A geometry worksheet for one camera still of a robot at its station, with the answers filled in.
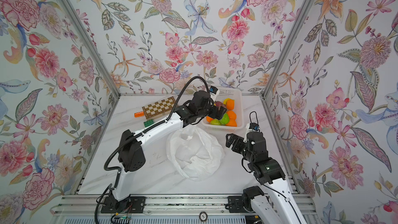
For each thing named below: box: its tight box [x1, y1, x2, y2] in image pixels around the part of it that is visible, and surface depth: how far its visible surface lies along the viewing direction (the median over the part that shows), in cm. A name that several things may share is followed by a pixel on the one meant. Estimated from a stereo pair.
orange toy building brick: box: [134, 111, 145, 118], surface depth 110 cm
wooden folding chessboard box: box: [141, 95, 176, 120], surface depth 112 cm
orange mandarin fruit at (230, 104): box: [226, 99, 235, 111], surface depth 110 cm
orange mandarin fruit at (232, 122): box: [225, 116, 238, 128], surface depth 100 cm
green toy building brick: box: [143, 119, 154, 128], surface depth 106 cm
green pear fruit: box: [209, 118, 222, 125], surface depth 99 cm
